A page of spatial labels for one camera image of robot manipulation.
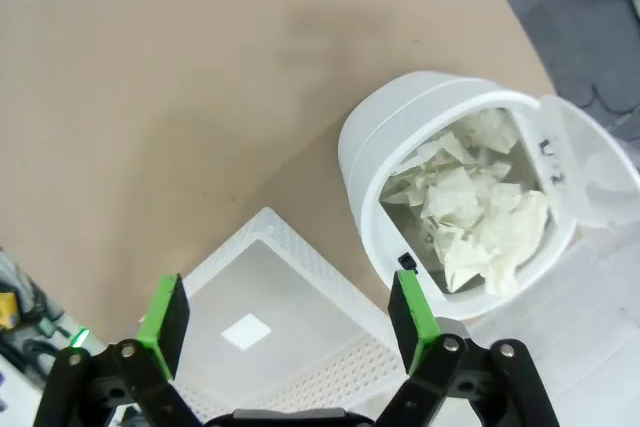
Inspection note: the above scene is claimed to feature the black cable bundle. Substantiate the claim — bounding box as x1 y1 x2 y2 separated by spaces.
0 326 71 391

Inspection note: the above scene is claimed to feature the flat white paper note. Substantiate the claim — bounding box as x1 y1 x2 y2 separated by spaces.
221 313 273 350

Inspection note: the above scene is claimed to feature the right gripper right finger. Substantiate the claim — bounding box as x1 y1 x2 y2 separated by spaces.
369 269 561 427

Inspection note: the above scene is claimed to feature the white paper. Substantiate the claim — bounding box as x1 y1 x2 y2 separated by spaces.
449 109 521 158
442 189 550 297
384 146 511 228

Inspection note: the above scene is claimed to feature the white perforated plastic basket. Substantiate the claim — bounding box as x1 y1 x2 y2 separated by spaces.
137 205 481 427

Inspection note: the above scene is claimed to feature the white round trash bin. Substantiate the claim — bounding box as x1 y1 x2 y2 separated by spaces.
337 69 636 321

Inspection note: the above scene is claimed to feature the yellow plug connector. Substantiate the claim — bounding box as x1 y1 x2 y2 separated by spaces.
0 291 17 331

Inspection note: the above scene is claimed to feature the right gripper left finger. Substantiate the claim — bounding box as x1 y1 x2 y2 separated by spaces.
34 274 206 427

